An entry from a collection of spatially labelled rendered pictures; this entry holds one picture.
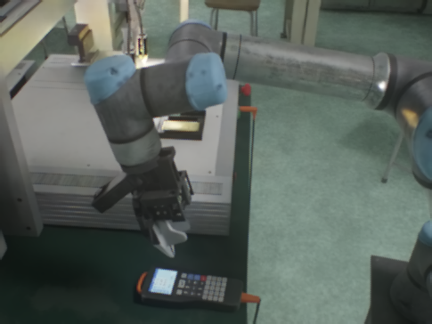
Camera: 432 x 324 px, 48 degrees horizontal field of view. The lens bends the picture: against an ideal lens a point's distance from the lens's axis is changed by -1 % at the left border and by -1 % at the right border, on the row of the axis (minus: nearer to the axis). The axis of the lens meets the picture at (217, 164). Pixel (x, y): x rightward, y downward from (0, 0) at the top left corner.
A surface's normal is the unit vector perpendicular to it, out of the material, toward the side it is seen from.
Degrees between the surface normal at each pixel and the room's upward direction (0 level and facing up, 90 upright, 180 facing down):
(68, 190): 0
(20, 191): 90
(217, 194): 0
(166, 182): 90
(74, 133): 0
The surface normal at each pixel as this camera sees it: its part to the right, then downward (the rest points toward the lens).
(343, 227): 0.02, -0.81
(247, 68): -0.02, 0.52
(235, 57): 0.04, 0.20
